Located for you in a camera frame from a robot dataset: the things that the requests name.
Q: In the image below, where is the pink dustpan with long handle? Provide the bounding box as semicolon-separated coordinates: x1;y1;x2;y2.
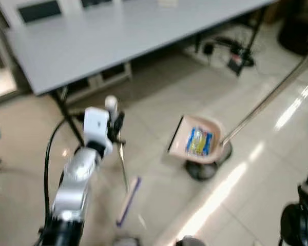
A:
168;51;308;165

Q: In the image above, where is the broom with purple brush head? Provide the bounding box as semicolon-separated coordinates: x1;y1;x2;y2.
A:
105;95;142;228

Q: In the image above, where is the white glass door cabinet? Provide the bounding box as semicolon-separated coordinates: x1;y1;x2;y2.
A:
67;60;133;103

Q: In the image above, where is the blue yellow snack packet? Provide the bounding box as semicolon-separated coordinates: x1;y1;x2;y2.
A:
186;127;214;156

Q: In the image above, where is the grey table with black legs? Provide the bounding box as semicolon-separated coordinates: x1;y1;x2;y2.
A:
5;0;278;147

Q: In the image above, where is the dark grey round base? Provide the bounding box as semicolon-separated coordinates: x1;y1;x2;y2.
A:
185;141;233;181

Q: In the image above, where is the black power adapter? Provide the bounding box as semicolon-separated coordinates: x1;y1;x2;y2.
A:
203;44;216;56

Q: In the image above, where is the white cabinet with dark panels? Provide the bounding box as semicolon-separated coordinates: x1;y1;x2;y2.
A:
0;0;119;26

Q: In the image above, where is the grey power strip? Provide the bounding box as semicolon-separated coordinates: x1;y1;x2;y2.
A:
227;54;247;76

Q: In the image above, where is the grey robot right foot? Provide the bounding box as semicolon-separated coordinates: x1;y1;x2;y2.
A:
175;236;206;246

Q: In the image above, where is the dark round bag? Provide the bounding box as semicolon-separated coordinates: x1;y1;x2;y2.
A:
277;10;308;54

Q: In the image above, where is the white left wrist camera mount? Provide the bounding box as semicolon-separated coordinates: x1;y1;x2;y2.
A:
84;107;113;154

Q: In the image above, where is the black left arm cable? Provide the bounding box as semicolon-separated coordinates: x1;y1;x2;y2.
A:
41;115;85;246

